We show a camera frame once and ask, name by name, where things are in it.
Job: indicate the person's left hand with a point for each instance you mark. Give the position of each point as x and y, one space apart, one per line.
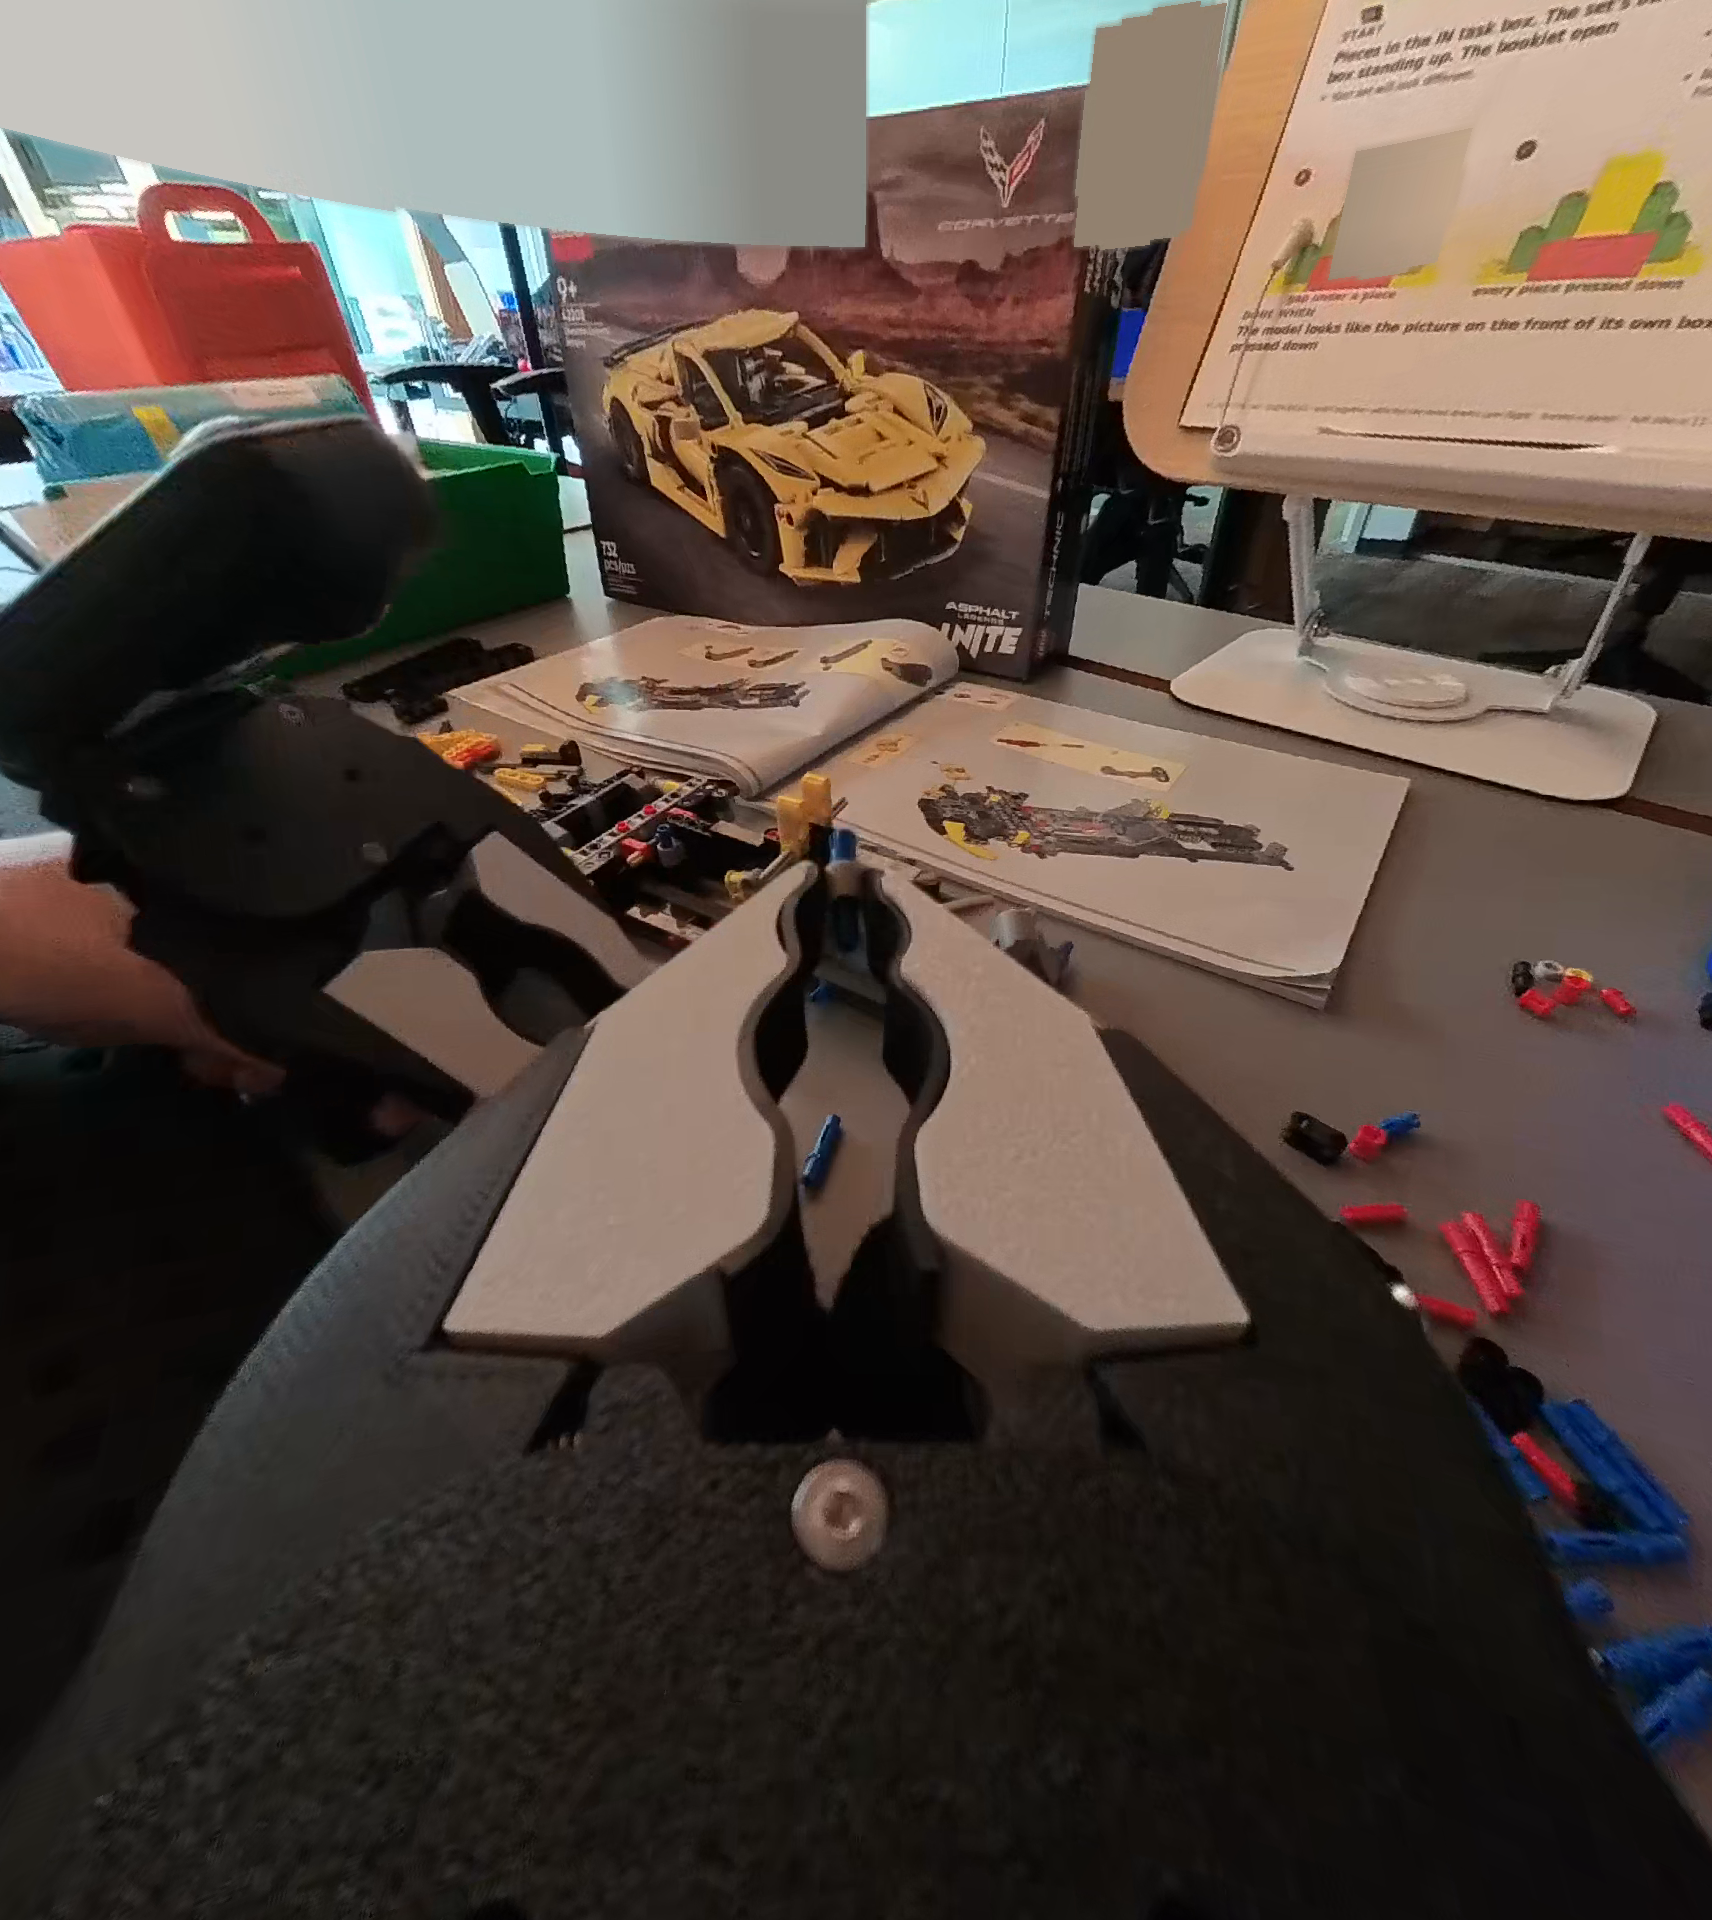
44 958

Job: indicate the blue lego pin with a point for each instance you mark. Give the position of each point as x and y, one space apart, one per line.
841 916
820 1148

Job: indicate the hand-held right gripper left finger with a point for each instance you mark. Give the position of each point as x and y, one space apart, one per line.
618 1185

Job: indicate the open instruction booklet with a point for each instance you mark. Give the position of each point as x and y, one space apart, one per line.
1170 871

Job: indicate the pile of small lego pins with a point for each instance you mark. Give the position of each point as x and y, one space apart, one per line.
1483 1262

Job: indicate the red carry case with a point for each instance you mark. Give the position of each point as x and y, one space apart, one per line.
162 302

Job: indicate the lego set box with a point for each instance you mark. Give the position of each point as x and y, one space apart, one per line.
798 423

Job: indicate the green plastic bin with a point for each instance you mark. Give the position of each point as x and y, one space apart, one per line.
496 540

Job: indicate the pile of yellow lego beams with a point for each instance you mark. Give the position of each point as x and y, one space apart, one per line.
496 761

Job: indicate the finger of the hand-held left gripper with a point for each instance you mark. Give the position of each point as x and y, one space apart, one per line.
568 929
423 1008

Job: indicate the teal plastic package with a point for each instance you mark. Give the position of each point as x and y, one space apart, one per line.
123 424

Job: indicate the black lego beams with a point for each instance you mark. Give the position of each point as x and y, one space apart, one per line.
435 676

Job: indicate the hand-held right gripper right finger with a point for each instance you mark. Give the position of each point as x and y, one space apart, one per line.
1064 1185

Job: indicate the task instruction board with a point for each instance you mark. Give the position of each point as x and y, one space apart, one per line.
1549 360

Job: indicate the lego car chassis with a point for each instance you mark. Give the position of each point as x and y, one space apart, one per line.
631 816

